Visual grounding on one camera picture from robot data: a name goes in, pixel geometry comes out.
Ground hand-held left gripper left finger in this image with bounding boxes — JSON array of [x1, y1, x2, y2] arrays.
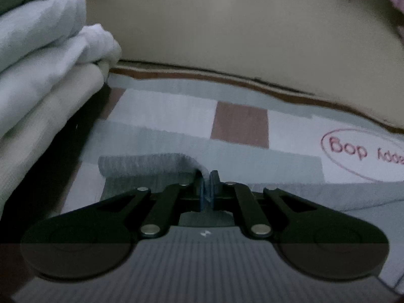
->
[[95, 173, 209, 239]]

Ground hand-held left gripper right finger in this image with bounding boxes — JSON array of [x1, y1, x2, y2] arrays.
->
[[208, 170, 318, 239]]

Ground grey sweatpants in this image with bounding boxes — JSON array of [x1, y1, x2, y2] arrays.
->
[[97, 153, 404, 288]]

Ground striped checkered rug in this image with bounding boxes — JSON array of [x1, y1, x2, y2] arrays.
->
[[60, 63, 404, 215]]

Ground dark olive folded garment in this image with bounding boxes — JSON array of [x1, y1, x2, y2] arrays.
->
[[0, 82, 112, 294]]

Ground cream folded garment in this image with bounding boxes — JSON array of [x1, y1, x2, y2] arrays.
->
[[0, 63, 106, 217]]

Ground white folded garment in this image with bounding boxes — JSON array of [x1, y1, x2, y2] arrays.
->
[[0, 0, 123, 141]]

